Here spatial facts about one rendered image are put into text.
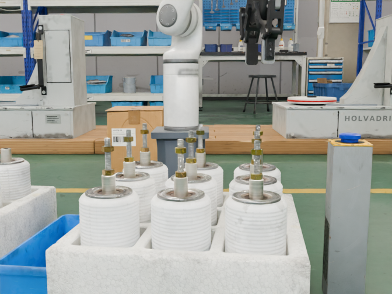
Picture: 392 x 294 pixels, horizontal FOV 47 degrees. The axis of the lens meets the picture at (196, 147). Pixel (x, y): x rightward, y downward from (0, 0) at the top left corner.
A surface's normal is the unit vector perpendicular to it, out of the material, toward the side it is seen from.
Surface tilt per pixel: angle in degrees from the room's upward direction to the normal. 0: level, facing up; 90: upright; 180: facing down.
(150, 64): 90
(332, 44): 90
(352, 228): 90
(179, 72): 90
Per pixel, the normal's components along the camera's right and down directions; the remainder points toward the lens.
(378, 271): 0.00, -0.99
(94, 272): -0.14, 0.15
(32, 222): 0.99, 0.02
